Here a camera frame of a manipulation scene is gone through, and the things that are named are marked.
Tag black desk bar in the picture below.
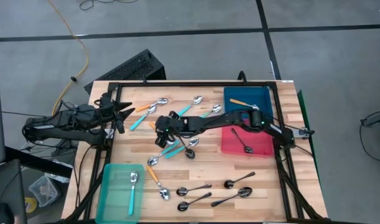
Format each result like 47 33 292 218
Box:
4 146 74 179

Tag teal plastic tray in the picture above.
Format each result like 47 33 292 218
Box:
95 164 146 224

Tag black perforated metal box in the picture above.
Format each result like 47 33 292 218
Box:
83 49 167 96

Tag black looped cable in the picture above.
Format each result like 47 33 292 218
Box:
359 110 380 163

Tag black computer mouse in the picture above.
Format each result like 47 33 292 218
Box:
0 202 15 224

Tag black floor cable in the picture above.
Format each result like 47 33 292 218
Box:
79 0 139 11

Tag yellow tape roll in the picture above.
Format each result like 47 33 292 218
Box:
24 197 39 215

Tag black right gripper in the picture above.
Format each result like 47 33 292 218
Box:
154 111 181 149

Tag red plastic tray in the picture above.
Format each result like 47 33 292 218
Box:
220 124 274 157

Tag clear plastic container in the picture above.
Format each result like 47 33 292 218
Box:
28 175 60 208

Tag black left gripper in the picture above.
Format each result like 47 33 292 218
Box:
98 92 136 134

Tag yellow floor cable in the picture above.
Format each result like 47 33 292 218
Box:
47 0 90 116

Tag grey stand foot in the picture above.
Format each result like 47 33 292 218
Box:
360 111 380 128

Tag blue plastic tray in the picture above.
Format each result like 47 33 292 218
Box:
223 86 274 121

